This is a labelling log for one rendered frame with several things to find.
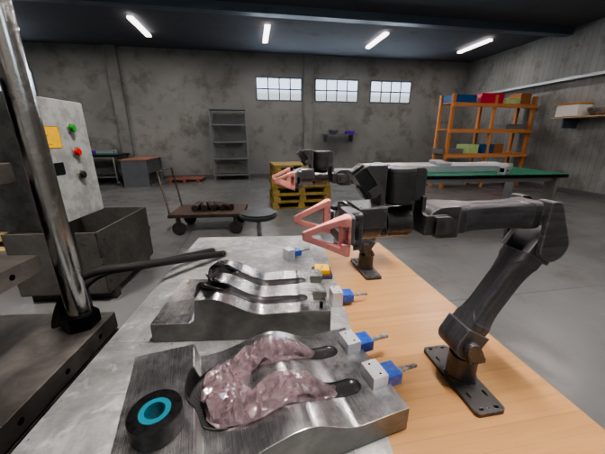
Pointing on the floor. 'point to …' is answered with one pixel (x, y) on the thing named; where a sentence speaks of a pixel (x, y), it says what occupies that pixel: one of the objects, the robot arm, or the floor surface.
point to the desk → (140, 170)
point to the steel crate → (88, 250)
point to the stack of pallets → (283, 196)
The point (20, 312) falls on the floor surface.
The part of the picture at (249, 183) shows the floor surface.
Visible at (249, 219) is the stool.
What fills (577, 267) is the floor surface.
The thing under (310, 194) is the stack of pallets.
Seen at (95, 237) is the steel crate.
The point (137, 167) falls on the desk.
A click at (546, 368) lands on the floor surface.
